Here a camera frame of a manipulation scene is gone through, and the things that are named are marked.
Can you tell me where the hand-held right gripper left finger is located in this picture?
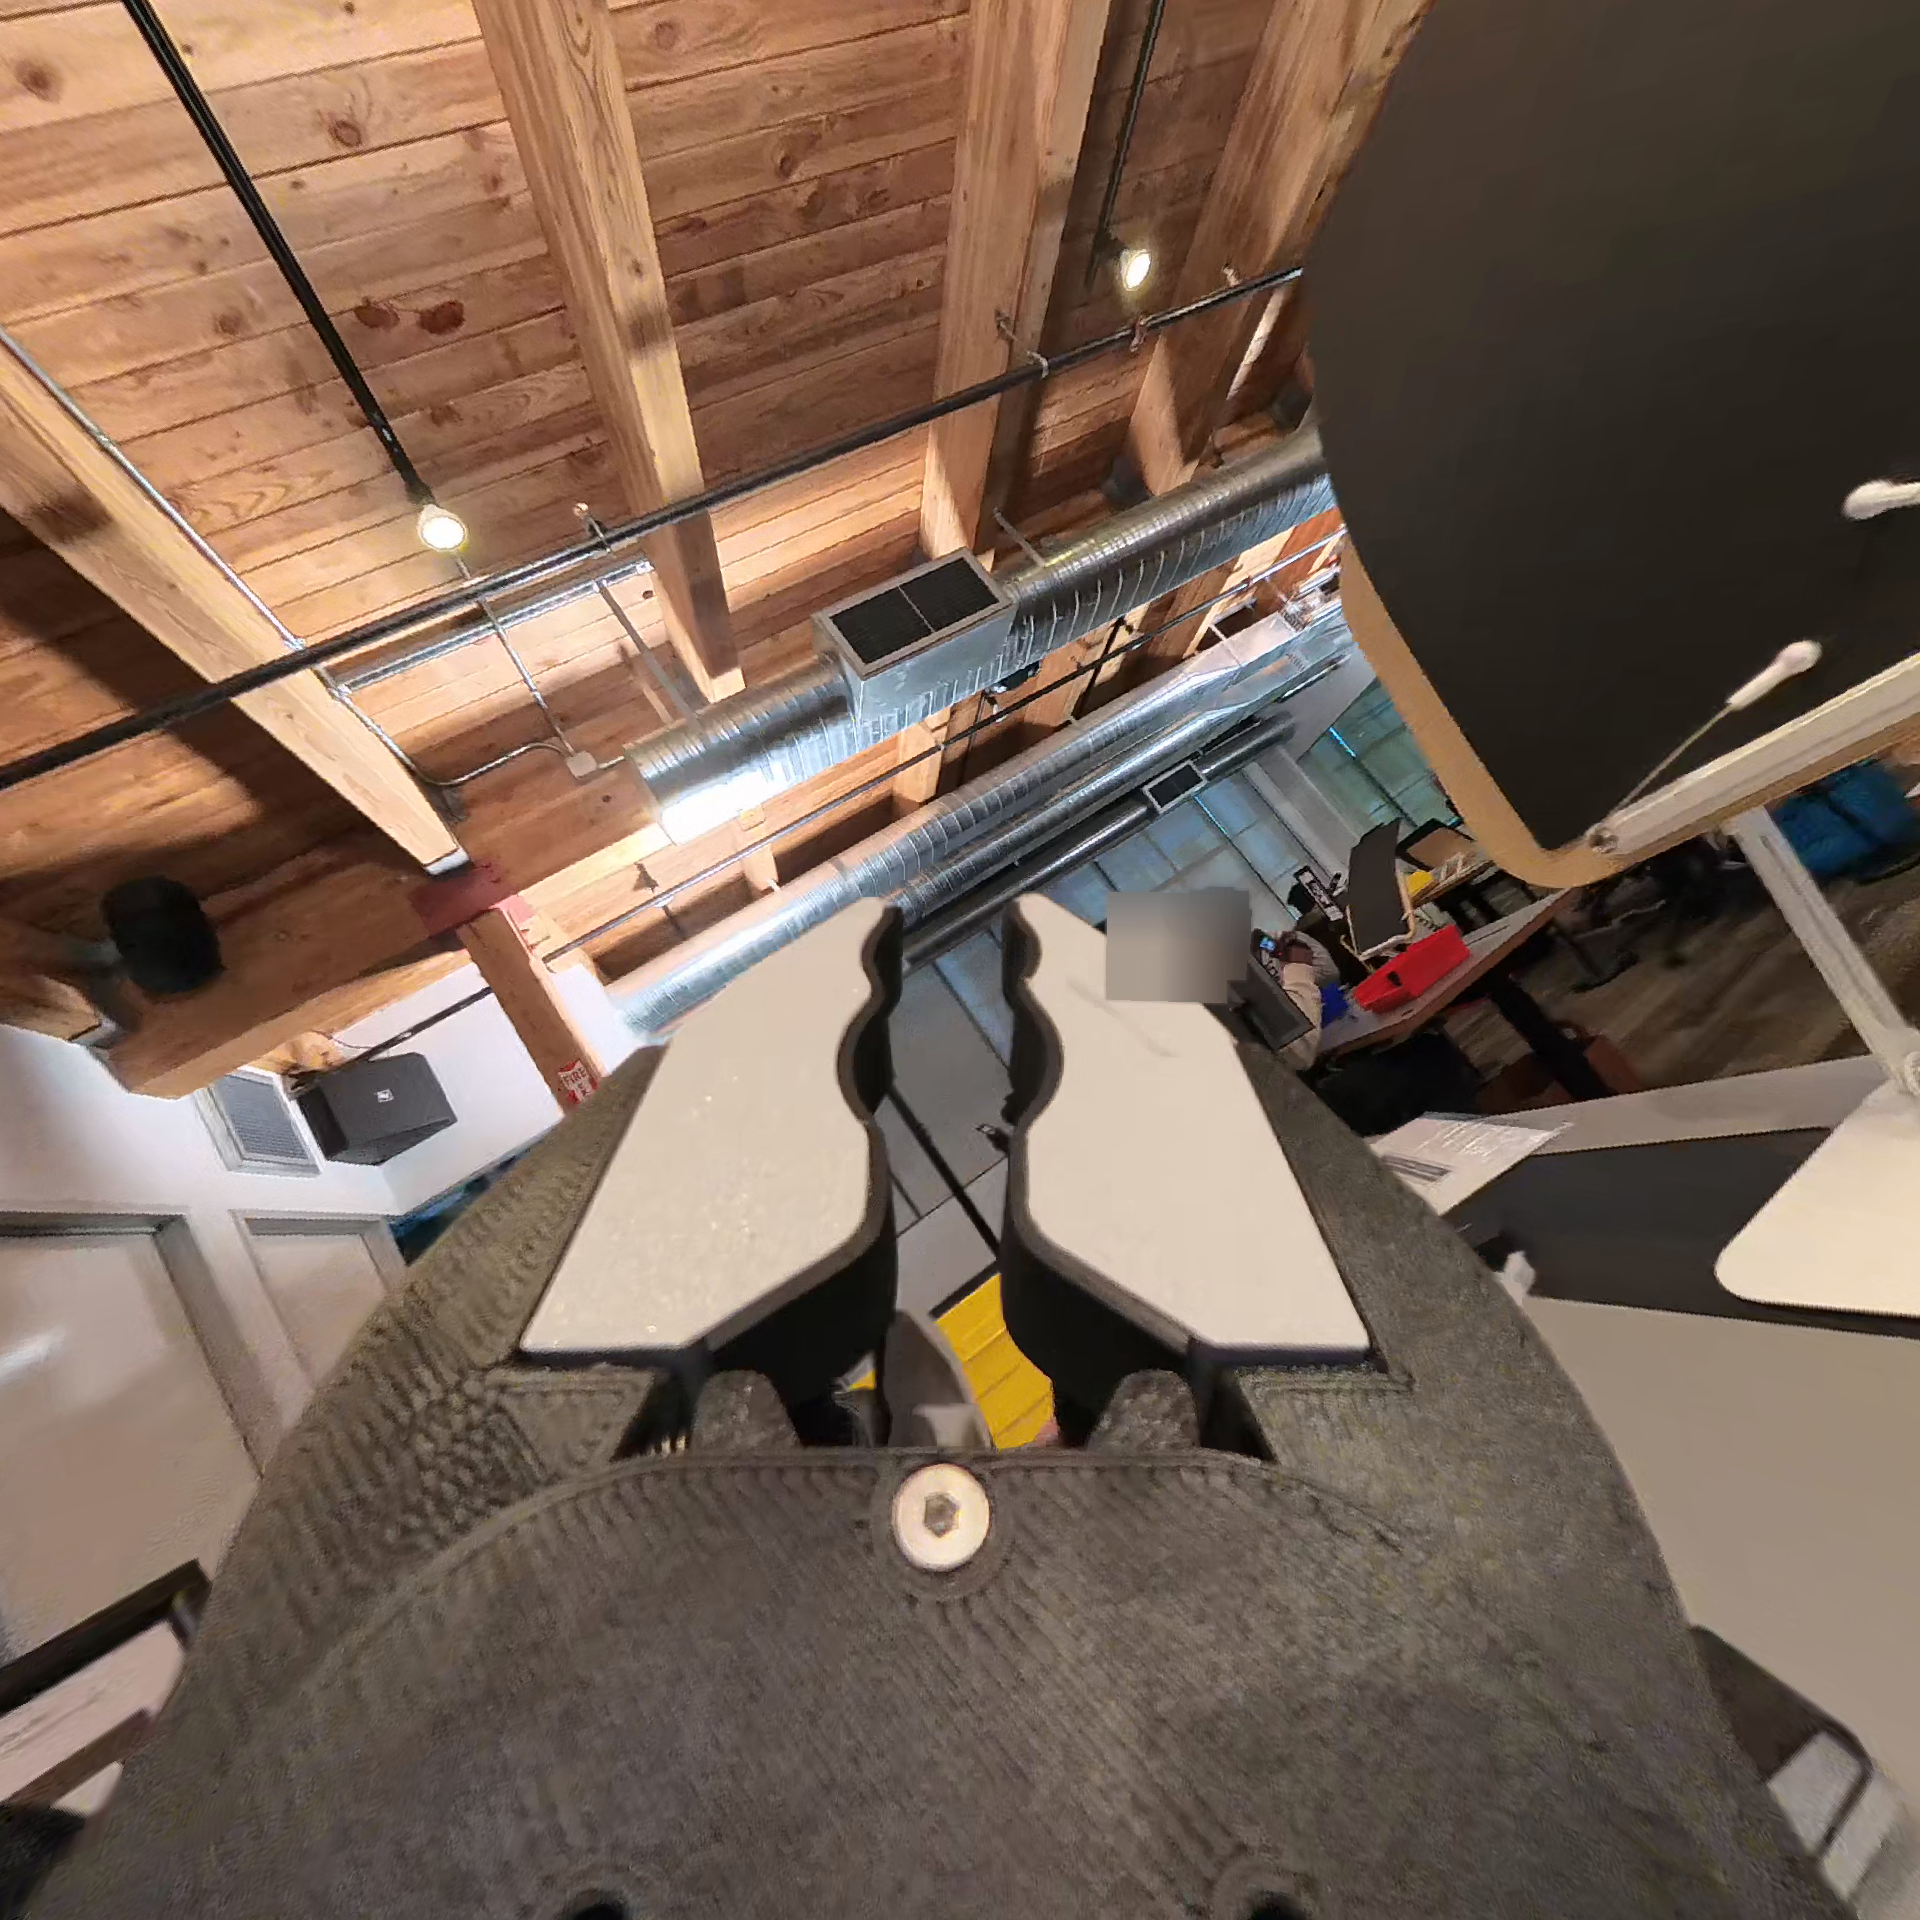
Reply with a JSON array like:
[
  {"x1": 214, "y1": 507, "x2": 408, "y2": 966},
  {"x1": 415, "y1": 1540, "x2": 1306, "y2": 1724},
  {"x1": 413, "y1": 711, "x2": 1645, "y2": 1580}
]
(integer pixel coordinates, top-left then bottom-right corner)
[{"x1": 516, "y1": 895, "x2": 904, "y2": 1396}]

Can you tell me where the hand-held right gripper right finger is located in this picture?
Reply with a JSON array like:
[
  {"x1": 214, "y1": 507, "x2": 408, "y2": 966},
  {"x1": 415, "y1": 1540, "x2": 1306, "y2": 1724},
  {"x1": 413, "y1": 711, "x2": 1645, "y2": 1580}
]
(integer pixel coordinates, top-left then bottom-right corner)
[{"x1": 998, "y1": 894, "x2": 1375, "y2": 1369}]

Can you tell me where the yellow plastic bin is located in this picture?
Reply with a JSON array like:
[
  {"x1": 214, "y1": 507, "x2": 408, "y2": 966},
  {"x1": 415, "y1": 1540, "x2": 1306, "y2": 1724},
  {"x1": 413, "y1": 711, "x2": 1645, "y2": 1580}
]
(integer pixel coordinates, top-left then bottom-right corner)
[{"x1": 932, "y1": 1275, "x2": 1059, "y2": 1449}]

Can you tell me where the white paper sheet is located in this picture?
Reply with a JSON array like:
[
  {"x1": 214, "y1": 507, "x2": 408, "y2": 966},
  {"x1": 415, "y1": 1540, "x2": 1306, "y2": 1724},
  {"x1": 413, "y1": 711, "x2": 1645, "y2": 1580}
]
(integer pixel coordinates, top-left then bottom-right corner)
[{"x1": 1371, "y1": 1118, "x2": 1572, "y2": 1209}]

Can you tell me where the red plastic bin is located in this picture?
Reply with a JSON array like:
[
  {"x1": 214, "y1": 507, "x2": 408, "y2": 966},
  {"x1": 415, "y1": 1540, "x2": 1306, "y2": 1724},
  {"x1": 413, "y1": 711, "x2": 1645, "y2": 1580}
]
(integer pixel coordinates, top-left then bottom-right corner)
[{"x1": 1350, "y1": 925, "x2": 1475, "y2": 1015}]

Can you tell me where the black monitor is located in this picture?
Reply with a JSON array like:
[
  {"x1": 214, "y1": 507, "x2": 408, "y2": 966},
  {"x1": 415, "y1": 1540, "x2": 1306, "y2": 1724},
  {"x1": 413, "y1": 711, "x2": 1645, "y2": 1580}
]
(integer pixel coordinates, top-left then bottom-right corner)
[{"x1": 1341, "y1": 823, "x2": 1415, "y2": 951}]

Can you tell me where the white door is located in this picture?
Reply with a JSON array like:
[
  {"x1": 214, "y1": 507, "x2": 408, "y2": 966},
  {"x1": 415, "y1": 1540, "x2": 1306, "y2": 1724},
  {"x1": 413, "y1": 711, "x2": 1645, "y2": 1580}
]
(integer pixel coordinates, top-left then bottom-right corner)
[
  {"x1": 0, "y1": 1215, "x2": 272, "y2": 1652},
  {"x1": 239, "y1": 1211, "x2": 406, "y2": 1404}
]

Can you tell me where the wooden desk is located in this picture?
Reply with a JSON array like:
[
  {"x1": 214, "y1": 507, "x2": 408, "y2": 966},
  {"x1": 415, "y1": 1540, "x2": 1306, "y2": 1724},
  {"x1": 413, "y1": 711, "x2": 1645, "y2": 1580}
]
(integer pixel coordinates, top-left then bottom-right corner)
[{"x1": 1319, "y1": 885, "x2": 1599, "y2": 1058}]

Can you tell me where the black round ceiling fixture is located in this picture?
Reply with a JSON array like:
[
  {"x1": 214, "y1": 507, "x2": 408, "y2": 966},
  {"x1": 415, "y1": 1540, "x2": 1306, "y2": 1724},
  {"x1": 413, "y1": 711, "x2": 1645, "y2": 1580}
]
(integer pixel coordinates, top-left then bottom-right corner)
[{"x1": 103, "y1": 877, "x2": 223, "y2": 998}]

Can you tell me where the long black ceiling pipe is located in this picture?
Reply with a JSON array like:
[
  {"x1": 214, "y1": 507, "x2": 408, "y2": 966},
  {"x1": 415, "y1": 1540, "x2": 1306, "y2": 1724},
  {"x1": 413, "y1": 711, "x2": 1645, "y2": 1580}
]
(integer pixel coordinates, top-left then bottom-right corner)
[{"x1": 0, "y1": 267, "x2": 1307, "y2": 788}]

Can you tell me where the white stand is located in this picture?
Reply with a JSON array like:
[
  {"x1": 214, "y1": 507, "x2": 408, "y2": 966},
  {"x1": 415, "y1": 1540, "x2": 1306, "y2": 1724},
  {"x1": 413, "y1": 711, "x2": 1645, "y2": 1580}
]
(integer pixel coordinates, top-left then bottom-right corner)
[{"x1": 1591, "y1": 721, "x2": 1920, "y2": 1321}]

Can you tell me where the blue storage bin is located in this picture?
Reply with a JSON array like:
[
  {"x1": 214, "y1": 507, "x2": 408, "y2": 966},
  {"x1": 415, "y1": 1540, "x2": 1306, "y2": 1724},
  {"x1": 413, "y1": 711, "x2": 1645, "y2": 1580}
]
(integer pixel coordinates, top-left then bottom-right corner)
[{"x1": 1776, "y1": 762, "x2": 1920, "y2": 887}]

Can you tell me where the black panel with plywood rim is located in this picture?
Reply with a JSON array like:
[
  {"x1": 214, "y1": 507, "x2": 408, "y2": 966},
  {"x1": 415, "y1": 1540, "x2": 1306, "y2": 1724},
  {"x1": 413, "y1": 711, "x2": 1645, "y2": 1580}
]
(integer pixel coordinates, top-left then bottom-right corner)
[{"x1": 1303, "y1": 0, "x2": 1920, "y2": 890}]

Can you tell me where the black light track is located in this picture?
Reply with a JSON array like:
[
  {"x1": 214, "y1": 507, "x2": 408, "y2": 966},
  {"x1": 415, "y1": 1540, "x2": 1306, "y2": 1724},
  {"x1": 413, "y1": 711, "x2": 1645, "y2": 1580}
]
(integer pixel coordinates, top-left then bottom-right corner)
[
  {"x1": 124, "y1": 0, "x2": 437, "y2": 505},
  {"x1": 1094, "y1": 0, "x2": 1167, "y2": 261}
]

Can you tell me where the black wall speaker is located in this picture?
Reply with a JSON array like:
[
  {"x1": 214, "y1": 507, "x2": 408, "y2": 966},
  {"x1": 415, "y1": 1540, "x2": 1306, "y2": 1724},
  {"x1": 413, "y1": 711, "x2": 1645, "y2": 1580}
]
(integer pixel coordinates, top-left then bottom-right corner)
[{"x1": 293, "y1": 1049, "x2": 460, "y2": 1167}]

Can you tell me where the slim spiral metal duct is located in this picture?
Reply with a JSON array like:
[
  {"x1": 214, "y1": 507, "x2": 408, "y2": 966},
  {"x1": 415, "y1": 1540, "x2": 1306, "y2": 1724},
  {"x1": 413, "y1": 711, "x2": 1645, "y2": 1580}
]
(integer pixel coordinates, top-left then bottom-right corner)
[{"x1": 608, "y1": 631, "x2": 1354, "y2": 1038}]

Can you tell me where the grey wall vent grille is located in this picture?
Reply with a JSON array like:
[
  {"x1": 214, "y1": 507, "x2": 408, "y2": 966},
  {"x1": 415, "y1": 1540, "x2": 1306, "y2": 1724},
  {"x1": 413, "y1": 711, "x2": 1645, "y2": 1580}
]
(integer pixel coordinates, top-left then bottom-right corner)
[{"x1": 200, "y1": 1068, "x2": 324, "y2": 1177}]

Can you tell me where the metal duct vent box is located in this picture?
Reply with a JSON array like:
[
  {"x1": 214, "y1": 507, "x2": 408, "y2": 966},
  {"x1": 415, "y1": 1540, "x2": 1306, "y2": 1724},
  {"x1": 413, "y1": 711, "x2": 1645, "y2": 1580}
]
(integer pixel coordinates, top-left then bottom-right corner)
[{"x1": 813, "y1": 551, "x2": 1010, "y2": 724}]

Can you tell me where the large spiral metal duct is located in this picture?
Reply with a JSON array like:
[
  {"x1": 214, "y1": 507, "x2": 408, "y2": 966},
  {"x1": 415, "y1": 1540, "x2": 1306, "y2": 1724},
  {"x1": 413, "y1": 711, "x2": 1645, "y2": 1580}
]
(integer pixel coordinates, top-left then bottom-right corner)
[{"x1": 622, "y1": 441, "x2": 1336, "y2": 819}]

